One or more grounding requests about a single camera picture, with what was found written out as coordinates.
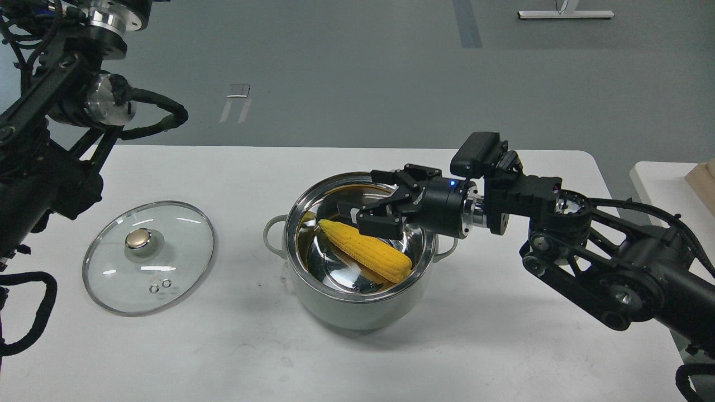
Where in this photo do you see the yellow corn cob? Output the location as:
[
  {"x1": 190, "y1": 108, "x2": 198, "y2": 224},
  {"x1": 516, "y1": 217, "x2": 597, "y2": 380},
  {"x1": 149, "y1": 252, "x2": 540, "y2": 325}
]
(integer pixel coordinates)
[{"x1": 318, "y1": 219, "x2": 413, "y2": 284}]

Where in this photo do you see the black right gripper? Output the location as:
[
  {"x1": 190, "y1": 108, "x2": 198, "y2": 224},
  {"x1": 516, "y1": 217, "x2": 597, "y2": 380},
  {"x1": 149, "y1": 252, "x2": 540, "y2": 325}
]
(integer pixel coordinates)
[{"x1": 337, "y1": 165, "x2": 478, "y2": 240}]

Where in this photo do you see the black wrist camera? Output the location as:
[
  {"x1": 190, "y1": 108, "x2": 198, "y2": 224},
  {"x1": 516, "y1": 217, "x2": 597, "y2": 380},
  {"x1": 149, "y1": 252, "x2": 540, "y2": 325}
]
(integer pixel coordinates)
[{"x1": 450, "y1": 132, "x2": 508, "y2": 179}]

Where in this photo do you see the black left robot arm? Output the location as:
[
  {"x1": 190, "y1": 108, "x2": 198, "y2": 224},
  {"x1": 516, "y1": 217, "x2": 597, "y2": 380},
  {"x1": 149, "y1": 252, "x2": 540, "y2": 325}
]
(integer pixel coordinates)
[{"x1": 1, "y1": 1, "x2": 188, "y2": 269}]

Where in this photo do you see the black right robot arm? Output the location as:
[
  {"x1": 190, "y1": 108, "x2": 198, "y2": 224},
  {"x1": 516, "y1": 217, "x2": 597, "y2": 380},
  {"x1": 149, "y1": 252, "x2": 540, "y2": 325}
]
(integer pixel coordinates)
[{"x1": 338, "y1": 150, "x2": 713, "y2": 358}]

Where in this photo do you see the white desk foot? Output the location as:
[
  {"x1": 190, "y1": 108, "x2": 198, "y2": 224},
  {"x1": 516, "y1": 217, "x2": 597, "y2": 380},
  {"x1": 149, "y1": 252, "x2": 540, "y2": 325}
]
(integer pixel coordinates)
[{"x1": 517, "y1": 1, "x2": 615, "y2": 20}]

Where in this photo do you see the wooden block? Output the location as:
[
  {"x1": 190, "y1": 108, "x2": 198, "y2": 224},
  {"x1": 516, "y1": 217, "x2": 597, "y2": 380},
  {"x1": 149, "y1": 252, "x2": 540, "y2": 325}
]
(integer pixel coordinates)
[{"x1": 684, "y1": 157, "x2": 714, "y2": 217}]

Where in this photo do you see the white stainless steel pot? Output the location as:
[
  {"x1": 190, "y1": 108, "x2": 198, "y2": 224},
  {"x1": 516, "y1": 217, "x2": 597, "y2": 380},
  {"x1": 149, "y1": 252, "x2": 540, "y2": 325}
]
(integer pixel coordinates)
[{"x1": 263, "y1": 171, "x2": 456, "y2": 330}]

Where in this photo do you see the white side table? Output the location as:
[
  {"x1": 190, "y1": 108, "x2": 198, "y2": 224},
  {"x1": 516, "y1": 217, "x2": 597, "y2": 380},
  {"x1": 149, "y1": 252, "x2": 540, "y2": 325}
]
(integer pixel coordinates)
[{"x1": 629, "y1": 162, "x2": 714, "y2": 262}]

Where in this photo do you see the glass pot lid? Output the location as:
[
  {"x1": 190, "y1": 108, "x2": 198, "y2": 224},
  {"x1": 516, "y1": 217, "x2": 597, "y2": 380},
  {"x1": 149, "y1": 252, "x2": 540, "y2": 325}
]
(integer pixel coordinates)
[{"x1": 82, "y1": 200, "x2": 216, "y2": 317}]

